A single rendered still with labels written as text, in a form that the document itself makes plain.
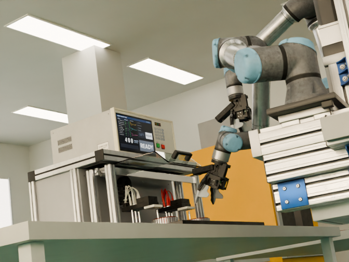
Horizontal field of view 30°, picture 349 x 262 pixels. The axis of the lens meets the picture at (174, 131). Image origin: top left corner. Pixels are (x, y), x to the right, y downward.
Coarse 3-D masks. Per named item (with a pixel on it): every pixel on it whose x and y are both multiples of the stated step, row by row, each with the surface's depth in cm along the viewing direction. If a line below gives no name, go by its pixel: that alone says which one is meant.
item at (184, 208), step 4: (176, 200) 289; (180, 200) 288; (184, 200) 290; (188, 200) 292; (172, 204) 290; (176, 204) 289; (180, 204) 287; (184, 204) 289; (188, 204) 291; (160, 208) 293; (164, 208) 292; (168, 208) 291; (172, 208) 290; (176, 208) 289; (180, 208) 288; (184, 208) 286; (188, 208) 287; (192, 208) 289; (160, 212) 294; (164, 212) 295; (168, 212) 294
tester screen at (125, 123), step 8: (120, 120) 280; (128, 120) 285; (136, 120) 290; (120, 128) 279; (128, 128) 283; (136, 128) 288; (144, 128) 293; (120, 136) 278; (128, 136) 282; (136, 136) 287; (152, 136) 297; (120, 144) 276; (128, 144) 281; (136, 144) 285; (144, 152) 289
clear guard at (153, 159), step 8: (152, 152) 256; (160, 152) 257; (128, 160) 263; (136, 160) 265; (144, 160) 267; (152, 160) 270; (160, 160) 272; (168, 160) 252; (176, 160) 258; (184, 160) 265; (192, 160) 271; (128, 168) 279; (136, 168) 281; (144, 168) 284
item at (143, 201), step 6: (138, 198) 271; (144, 198) 269; (150, 198) 269; (156, 198) 273; (138, 204) 270; (144, 204) 268; (150, 204) 268; (156, 204) 268; (126, 210) 274; (132, 210) 273; (138, 210) 277; (132, 216) 272; (138, 216) 276; (132, 222) 272
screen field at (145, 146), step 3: (141, 141) 289; (144, 141) 291; (147, 141) 293; (141, 144) 288; (144, 144) 290; (147, 144) 292; (150, 144) 294; (141, 147) 288; (144, 147) 290; (147, 147) 292; (150, 147) 293; (153, 147) 295; (141, 150) 287; (144, 150) 289; (147, 150) 291; (150, 150) 293; (153, 150) 295
